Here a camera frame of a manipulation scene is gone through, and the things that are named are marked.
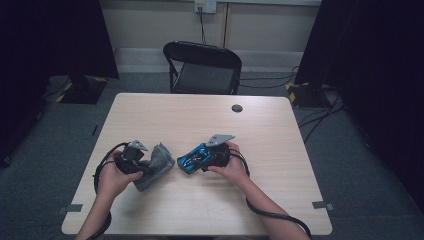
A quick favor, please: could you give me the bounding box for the blue and black toy car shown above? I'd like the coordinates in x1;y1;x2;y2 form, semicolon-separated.
176;142;214;175

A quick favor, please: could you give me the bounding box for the black folding chair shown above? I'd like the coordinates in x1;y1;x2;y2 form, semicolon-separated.
162;40;243;95

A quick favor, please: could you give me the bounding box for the black stand base striped tape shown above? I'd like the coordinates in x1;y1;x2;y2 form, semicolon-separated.
54;74;109;105
284;81;329;109

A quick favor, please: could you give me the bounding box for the black wall socket cable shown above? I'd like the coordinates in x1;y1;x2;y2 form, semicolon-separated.
198;7;207;45

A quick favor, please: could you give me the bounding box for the dark curtain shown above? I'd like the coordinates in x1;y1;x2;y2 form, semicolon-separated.
0;0;120;168
294;0;424;214

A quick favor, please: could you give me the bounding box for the black floor cable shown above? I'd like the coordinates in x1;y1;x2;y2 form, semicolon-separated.
298;89;347;145
239;65;300;90

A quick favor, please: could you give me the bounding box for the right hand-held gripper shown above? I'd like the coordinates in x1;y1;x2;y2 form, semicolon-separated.
204;134;236;169

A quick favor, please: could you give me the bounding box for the grey tape strip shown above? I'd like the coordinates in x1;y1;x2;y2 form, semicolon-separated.
312;200;335;211
57;203;84;215

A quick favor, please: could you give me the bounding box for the right hand-held gripper black cable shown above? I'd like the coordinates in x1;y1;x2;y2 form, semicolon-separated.
229;148;313;240

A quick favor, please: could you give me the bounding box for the hand-held gripper black cable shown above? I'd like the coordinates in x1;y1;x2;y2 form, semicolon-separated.
229;148;313;240
84;142;131;240

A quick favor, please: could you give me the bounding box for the person's right hand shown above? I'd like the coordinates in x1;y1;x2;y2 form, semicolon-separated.
207;142;251;187

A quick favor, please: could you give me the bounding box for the left hand-held gripper black cable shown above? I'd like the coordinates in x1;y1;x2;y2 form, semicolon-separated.
84;142;131;240

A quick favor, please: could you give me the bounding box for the person's left hand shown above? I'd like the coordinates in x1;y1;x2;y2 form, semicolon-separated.
96;150;144;203

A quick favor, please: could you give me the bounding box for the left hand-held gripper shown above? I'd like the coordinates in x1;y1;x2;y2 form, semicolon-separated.
114;139;150;175

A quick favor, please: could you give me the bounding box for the grey cloth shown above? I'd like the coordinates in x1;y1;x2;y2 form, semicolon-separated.
134;142;176;193

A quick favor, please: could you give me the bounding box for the white wall socket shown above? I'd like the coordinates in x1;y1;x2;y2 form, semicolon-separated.
194;0;218;14

